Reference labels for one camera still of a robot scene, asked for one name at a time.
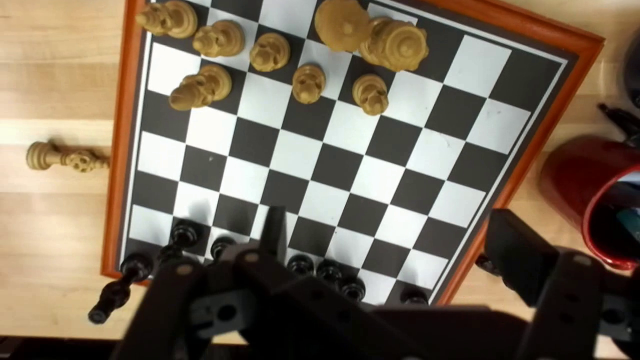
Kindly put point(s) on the white rook chess piece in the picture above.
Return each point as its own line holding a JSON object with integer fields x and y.
{"x": 399, "y": 43}

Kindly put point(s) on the black jar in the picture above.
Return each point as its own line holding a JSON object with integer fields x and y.
{"x": 634, "y": 72}

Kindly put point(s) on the chess board with orange frame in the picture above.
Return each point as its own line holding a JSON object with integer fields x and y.
{"x": 321, "y": 167}

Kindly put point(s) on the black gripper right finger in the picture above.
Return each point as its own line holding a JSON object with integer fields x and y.
{"x": 560, "y": 301}

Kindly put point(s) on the black chess piece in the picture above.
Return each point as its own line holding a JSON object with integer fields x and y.
{"x": 184, "y": 234}
{"x": 352, "y": 289}
{"x": 412, "y": 294}
{"x": 331, "y": 270}
{"x": 220, "y": 246}
{"x": 300, "y": 265}
{"x": 110, "y": 301}

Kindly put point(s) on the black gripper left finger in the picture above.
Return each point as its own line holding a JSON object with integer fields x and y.
{"x": 200, "y": 313}

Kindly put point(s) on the red cup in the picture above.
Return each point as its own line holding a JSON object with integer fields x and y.
{"x": 573, "y": 172}

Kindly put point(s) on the white chess pawn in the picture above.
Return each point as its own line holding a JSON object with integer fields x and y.
{"x": 308, "y": 83}
{"x": 271, "y": 53}
{"x": 370, "y": 93}
{"x": 219, "y": 38}

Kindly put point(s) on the tall white chess piece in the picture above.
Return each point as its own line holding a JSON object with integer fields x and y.
{"x": 341, "y": 22}

